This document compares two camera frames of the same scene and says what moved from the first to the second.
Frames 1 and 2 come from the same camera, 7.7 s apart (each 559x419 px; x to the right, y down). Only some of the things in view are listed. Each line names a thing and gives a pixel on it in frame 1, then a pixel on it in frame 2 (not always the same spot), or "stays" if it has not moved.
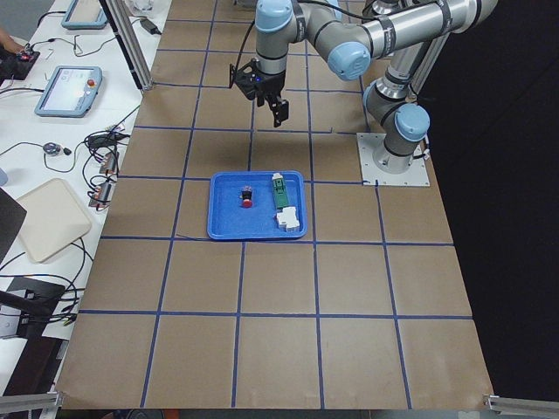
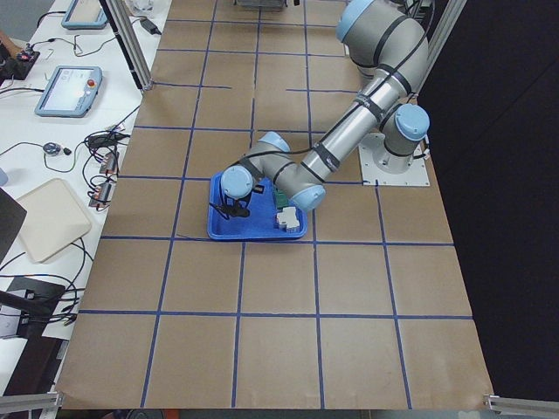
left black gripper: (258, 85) → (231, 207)
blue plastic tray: (228, 219) stays
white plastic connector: (287, 219) stays
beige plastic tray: (55, 219) stays
